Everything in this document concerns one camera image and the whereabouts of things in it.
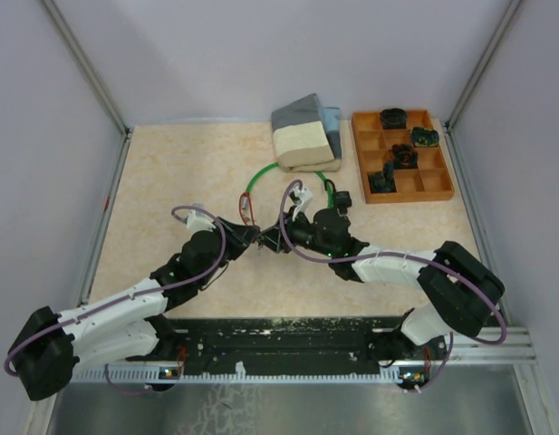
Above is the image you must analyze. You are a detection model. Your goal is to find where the aluminium frame post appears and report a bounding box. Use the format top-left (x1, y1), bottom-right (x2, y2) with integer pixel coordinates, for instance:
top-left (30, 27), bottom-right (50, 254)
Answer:
top-left (444, 0), bottom-right (525, 131)
top-left (38, 0), bottom-right (129, 136)

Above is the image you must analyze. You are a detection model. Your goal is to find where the aluminium frame post right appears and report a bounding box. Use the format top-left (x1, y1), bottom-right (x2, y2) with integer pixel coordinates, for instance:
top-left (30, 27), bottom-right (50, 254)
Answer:
top-left (444, 0), bottom-right (525, 131)

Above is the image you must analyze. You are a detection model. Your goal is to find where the folded grey beige cloth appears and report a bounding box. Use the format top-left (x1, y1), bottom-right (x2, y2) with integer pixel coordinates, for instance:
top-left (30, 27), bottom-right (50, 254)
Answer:
top-left (270, 93), bottom-right (342, 172)

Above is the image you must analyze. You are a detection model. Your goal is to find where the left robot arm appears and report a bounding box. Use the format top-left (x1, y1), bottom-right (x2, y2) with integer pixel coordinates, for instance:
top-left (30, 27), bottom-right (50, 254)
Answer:
top-left (5, 218), bottom-right (260, 401)

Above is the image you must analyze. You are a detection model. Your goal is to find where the dark rolled item right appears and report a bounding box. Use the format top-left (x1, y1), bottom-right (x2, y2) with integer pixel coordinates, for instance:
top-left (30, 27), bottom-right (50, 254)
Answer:
top-left (410, 127), bottom-right (439, 148)

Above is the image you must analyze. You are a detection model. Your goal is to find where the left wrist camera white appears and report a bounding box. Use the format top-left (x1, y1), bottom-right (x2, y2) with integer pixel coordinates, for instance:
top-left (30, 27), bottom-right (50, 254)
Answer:
top-left (184, 203), bottom-right (215, 232)

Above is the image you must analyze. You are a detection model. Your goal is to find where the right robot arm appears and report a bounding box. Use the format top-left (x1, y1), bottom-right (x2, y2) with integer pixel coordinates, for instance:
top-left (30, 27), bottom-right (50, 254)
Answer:
top-left (258, 208), bottom-right (507, 359)

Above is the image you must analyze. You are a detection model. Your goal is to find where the black Kaijing padlock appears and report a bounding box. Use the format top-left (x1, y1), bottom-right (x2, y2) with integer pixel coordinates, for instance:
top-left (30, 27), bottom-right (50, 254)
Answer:
top-left (323, 179), bottom-right (352, 214)

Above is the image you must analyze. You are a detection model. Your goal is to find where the aluminium frame post left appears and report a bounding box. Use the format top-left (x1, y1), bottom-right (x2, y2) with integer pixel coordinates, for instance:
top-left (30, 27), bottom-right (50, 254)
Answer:
top-left (38, 0), bottom-right (129, 136)

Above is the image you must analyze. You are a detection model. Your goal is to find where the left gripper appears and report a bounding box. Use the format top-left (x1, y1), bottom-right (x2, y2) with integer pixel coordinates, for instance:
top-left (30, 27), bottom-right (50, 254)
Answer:
top-left (198, 216), bottom-right (260, 286)

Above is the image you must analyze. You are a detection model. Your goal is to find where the red cable seal lock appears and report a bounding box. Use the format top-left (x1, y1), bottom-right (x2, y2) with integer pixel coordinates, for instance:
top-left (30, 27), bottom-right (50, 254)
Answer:
top-left (238, 191), bottom-right (255, 225)

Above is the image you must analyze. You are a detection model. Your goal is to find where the dark rolled item lower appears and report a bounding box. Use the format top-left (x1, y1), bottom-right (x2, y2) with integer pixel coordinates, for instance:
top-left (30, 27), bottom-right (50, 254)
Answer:
top-left (368, 161), bottom-right (396, 194)

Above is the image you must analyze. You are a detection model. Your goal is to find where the dark rolled item top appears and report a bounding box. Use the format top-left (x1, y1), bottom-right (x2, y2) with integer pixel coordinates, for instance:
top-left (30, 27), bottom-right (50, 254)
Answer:
top-left (380, 108), bottom-right (408, 130)

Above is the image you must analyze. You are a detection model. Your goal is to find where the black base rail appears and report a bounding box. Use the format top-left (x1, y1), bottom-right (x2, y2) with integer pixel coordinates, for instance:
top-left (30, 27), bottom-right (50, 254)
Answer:
top-left (142, 315), bottom-right (448, 378)

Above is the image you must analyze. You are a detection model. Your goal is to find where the green cable lock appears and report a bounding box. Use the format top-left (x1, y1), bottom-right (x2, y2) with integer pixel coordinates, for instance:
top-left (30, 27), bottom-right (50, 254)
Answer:
top-left (244, 163), bottom-right (333, 208)

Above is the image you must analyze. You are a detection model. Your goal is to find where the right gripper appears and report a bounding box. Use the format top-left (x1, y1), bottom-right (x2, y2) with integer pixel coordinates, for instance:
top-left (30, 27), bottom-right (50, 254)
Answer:
top-left (255, 205), bottom-right (334, 257)

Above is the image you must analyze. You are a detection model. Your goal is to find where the dark rolled item middle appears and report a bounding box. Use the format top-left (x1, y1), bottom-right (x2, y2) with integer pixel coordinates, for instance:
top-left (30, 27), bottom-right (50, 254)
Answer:
top-left (390, 143), bottom-right (419, 169)

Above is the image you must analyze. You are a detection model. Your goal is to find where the dark rolled item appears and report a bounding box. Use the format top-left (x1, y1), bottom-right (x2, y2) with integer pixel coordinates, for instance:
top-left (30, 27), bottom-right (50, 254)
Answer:
top-left (390, 143), bottom-right (419, 169)
top-left (410, 127), bottom-right (439, 148)
top-left (380, 108), bottom-right (408, 130)
top-left (368, 161), bottom-right (396, 194)

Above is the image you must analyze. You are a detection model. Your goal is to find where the wooden compartment tray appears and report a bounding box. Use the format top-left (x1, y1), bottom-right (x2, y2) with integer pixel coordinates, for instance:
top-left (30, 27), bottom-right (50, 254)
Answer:
top-left (352, 108), bottom-right (455, 204)

